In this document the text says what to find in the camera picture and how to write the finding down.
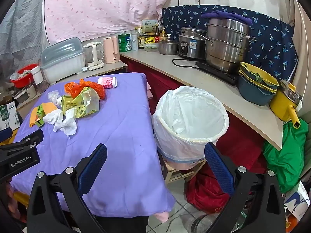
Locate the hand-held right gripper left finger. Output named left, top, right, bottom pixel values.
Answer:
left=26, top=144, right=108, bottom=233

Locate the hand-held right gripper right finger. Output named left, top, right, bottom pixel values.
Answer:
left=204, top=142, right=285, bottom=233

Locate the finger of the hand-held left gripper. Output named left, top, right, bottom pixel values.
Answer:
left=0, top=127, right=13, bottom=143
left=0, top=129, right=44, bottom=152

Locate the white tissue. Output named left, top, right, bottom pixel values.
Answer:
left=43, top=108, right=78, bottom=139

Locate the orange foam fruit net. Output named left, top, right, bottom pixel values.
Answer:
left=29, top=101, right=59, bottom=128

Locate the small white plastic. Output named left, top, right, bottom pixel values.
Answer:
left=48, top=90, right=62, bottom=106

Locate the bin with white liner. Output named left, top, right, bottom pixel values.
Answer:
left=152, top=86, right=230, bottom=163

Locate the yellow-green plastic packaging bag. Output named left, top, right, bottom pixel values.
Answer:
left=60, top=86, right=100, bottom=119

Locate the orange wrapper with blue print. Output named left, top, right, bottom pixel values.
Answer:
left=64, top=82, right=82, bottom=98

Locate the person's left hand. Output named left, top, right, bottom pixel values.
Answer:
left=4, top=178, right=22, bottom=220

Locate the printed cardboard box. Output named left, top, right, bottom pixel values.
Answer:
left=0, top=100, right=21, bottom=131

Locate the green snack packet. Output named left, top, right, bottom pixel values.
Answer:
left=35, top=105, right=51, bottom=127

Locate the red bag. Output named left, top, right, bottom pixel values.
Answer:
left=186, top=167, right=230, bottom=214

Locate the golden yellow cloth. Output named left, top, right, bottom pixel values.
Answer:
left=10, top=191, right=30, bottom=208

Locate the purple blanket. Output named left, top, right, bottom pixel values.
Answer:
left=9, top=72, right=176, bottom=218

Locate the wooden stool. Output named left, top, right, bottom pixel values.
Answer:
left=161, top=157, right=207, bottom=185

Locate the grey metal pot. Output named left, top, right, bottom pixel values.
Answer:
left=13, top=83, right=37, bottom=104

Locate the clear plastic bottle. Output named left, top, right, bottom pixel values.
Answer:
left=169, top=212, right=220, bottom=233

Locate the red plastic basin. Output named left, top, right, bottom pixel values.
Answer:
left=9, top=63, right=40, bottom=88

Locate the white cup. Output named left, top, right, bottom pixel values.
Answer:
left=30, top=65, right=45, bottom=86

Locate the green plastic bag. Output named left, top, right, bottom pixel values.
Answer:
left=263, top=120, right=308, bottom=194

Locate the crumpled orange wrapper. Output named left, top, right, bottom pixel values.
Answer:
left=80, top=79, right=106, bottom=100

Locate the blue bowl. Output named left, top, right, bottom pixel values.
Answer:
left=237, top=74, right=278, bottom=107

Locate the white and blue bag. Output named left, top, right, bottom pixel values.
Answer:
left=284, top=182, right=308, bottom=221

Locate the pink printed paper cup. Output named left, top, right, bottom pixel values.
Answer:
left=97, top=76, right=118, bottom=89

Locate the white dish rack grey lid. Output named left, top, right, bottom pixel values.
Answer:
left=40, top=37, right=86, bottom=84

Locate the black induction cooker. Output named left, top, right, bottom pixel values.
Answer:
left=195, top=61, right=240, bottom=86

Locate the grey tarp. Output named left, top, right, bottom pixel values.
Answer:
left=0, top=0, right=50, bottom=79

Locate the pink electric kettle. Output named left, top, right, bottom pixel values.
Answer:
left=103, top=36, right=120, bottom=64

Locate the large steel steamer pot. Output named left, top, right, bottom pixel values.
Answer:
left=199, top=17, right=258, bottom=73

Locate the steel rice cooker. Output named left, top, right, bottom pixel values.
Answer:
left=178, top=26, right=208, bottom=61

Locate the small steel pot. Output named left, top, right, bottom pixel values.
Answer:
left=158, top=40, right=180, bottom=55

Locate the blue printed cloth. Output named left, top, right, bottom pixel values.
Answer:
left=161, top=4, right=299, bottom=83

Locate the dark sauce bottle white label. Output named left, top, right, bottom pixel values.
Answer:
left=138, top=28, right=146, bottom=50

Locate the pink floral sheet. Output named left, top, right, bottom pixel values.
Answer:
left=42, top=0, right=180, bottom=46

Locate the purple cloth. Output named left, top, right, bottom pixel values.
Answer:
left=201, top=10, right=253, bottom=26

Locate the beige carton box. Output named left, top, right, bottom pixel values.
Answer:
left=141, top=19, right=158, bottom=33

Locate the yellow pot with handle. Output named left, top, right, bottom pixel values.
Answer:
left=269, top=79, right=303, bottom=129

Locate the black power cable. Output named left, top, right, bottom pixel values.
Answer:
left=172, top=58, right=198, bottom=68

